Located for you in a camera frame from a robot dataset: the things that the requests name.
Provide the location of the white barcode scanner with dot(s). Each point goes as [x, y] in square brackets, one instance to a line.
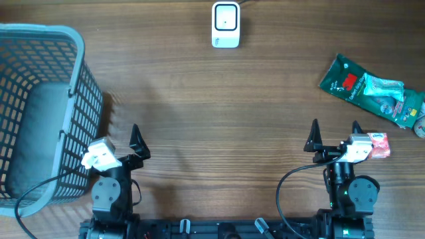
[225, 26]

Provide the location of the grey plastic mesh basket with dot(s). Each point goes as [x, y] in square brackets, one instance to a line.
[51, 108]

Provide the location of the red white small box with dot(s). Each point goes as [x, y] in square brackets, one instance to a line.
[381, 147]

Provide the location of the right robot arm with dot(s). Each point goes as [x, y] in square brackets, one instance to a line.
[351, 198]

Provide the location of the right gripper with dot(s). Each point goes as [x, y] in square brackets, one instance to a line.
[314, 138]

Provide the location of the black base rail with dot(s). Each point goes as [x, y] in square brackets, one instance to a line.
[215, 229]

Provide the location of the teal plastic packet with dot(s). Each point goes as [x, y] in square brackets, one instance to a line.
[379, 87]

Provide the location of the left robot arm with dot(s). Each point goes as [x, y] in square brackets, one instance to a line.
[113, 204]

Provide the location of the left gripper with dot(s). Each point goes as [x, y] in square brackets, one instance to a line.
[135, 162]

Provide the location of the green 3M gloves package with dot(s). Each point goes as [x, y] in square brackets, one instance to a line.
[345, 80]

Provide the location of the green lid jar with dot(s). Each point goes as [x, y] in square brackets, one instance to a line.
[419, 127]

